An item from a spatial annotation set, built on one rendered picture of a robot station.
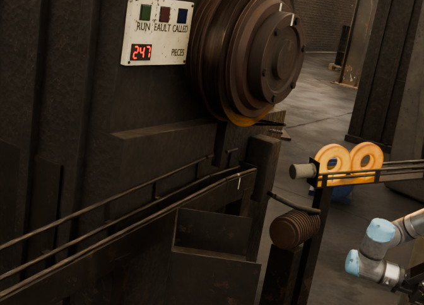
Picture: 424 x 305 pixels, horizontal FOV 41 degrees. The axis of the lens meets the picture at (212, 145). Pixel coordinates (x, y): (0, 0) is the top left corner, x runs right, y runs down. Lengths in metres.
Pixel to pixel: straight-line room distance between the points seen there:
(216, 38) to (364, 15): 9.11
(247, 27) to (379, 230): 0.71
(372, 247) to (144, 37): 0.90
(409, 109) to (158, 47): 3.14
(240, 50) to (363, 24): 9.08
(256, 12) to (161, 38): 0.29
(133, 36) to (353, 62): 9.34
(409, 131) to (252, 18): 2.97
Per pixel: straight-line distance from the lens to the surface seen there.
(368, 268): 1.79
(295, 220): 2.10
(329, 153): 2.23
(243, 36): 1.64
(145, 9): 1.51
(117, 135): 1.53
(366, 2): 10.68
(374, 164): 2.37
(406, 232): 1.84
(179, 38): 1.65
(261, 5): 1.70
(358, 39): 10.68
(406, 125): 4.51
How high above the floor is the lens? 1.28
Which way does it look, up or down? 15 degrees down
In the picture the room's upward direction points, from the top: 9 degrees clockwise
